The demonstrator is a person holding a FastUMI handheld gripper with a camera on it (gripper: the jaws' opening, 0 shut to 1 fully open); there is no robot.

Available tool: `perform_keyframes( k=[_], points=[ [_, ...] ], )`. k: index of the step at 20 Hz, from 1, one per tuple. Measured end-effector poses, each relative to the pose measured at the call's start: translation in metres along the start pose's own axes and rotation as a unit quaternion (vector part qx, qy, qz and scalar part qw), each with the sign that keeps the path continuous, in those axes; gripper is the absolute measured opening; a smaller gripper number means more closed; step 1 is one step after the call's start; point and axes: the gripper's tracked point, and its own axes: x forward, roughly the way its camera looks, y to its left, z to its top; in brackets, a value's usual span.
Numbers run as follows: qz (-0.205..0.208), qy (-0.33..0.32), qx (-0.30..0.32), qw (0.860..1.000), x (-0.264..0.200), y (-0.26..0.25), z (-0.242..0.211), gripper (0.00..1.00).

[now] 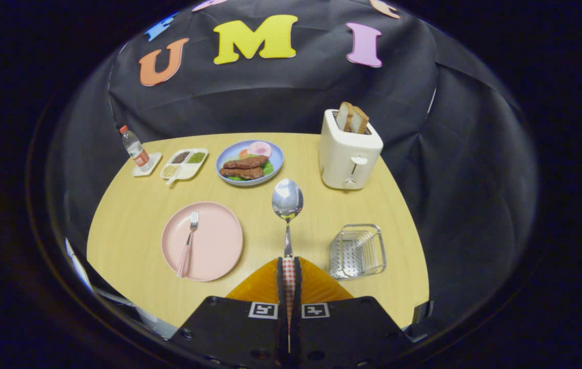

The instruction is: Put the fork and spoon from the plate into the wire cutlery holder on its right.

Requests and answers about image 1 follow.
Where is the spoon with checkered handle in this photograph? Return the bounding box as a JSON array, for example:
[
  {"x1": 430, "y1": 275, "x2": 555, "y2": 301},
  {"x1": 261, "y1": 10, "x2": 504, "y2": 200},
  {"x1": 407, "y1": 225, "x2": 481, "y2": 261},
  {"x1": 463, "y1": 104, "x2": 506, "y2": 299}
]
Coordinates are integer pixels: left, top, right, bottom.
[{"x1": 272, "y1": 178, "x2": 304, "y2": 354}]

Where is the fork with checkered handle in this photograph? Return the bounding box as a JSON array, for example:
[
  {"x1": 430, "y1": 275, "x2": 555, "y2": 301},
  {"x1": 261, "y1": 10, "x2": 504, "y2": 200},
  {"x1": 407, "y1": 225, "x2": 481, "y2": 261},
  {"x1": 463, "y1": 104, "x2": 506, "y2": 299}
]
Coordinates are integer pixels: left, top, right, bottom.
[{"x1": 176, "y1": 211, "x2": 199, "y2": 278}]

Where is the blue plate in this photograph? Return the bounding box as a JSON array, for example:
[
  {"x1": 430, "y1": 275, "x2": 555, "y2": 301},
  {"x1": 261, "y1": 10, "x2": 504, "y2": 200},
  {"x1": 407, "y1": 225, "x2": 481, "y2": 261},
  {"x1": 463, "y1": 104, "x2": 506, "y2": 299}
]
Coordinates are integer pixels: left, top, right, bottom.
[{"x1": 215, "y1": 139, "x2": 285, "y2": 186}]

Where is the brown meat strip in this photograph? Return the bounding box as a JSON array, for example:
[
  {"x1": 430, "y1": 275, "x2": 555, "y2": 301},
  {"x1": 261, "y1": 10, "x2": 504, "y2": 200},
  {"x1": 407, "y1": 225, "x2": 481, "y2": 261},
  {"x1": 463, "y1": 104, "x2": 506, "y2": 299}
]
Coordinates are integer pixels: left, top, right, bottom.
[
  {"x1": 223, "y1": 155, "x2": 269, "y2": 170},
  {"x1": 219, "y1": 167, "x2": 265, "y2": 180}
]

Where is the toast bread slice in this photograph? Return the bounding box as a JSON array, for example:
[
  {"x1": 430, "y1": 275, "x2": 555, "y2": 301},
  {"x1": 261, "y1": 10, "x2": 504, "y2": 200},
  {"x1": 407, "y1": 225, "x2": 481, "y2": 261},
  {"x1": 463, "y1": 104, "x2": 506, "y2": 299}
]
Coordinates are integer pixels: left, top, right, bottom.
[
  {"x1": 348, "y1": 106, "x2": 370, "y2": 135},
  {"x1": 335, "y1": 101, "x2": 354, "y2": 131}
]

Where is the white square coaster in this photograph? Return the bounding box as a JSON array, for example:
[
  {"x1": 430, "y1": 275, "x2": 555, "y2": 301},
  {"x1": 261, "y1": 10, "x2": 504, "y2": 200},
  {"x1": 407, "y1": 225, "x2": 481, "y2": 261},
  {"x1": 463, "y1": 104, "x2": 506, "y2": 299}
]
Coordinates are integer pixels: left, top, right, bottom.
[{"x1": 132, "y1": 152, "x2": 163, "y2": 177}]

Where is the white divided dish with beans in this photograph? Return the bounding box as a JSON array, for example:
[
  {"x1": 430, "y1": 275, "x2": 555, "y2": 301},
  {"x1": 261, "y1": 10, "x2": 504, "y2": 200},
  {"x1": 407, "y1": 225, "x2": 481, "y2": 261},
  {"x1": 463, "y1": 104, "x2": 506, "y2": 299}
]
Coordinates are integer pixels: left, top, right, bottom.
[{"x1": 160, "y1": 148, "x2": 209, "y2": 186}]

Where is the pink plate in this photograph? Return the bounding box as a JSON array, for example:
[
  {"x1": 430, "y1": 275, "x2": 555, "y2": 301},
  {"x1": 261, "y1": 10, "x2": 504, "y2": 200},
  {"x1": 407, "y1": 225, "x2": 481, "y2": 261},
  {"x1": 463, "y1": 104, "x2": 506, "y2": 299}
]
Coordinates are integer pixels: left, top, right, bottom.
[{"x1": 161, "y1": 201, "x2": 244, "y2": 282}]

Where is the clear water bottle red label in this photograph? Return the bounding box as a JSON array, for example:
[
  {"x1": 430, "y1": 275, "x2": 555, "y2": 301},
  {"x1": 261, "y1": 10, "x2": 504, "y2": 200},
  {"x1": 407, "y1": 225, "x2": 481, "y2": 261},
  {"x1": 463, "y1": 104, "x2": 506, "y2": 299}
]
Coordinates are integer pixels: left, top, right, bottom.
[{"x1": 119, "y1": 125, "x2": 154, "y2": 172}]

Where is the white toaster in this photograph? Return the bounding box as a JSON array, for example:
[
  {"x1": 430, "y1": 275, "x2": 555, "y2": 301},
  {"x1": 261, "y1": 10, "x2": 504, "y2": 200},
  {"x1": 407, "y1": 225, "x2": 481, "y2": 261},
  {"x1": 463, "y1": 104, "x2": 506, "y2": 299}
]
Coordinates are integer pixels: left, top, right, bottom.
[{"x1": 319, "y1": 109, "x2": 384, "y2": 191}]

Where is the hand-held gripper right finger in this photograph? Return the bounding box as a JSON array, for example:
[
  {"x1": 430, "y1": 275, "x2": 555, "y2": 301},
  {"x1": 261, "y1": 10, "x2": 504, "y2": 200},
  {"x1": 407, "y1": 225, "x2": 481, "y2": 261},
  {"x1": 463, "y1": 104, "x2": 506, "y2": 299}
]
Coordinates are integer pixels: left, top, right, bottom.
[{"x1": 291, "y1": 256, "x2": 414, "y2": 369}]

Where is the metal wire rack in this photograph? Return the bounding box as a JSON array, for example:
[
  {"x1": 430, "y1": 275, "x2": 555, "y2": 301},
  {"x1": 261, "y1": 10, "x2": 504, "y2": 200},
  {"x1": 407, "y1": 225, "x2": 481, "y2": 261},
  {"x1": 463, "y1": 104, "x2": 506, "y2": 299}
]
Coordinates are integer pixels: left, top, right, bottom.
[{"x1": 329, "y1": 223, "x2": 387, "y2": 280}]

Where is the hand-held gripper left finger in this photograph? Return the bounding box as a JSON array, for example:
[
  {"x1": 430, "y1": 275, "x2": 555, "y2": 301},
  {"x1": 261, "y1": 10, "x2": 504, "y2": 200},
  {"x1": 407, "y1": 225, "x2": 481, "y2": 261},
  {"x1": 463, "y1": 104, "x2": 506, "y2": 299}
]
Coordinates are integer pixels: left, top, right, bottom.
[{"x1": 170, "y1": 256, "x2": 290, "y2": 369}]

